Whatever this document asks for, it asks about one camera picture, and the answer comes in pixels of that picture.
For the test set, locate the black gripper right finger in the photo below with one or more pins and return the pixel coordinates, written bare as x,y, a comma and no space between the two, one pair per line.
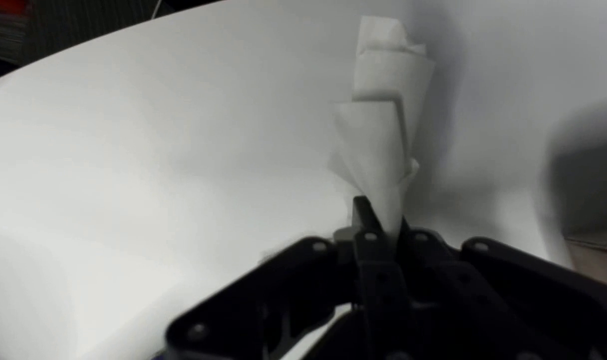
510,301

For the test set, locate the red object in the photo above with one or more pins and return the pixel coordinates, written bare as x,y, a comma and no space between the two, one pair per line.
5,6

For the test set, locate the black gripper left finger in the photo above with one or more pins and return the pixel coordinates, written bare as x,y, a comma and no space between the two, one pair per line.
276,301

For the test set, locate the white cloth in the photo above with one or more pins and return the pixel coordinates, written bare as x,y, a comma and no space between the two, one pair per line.
380,121

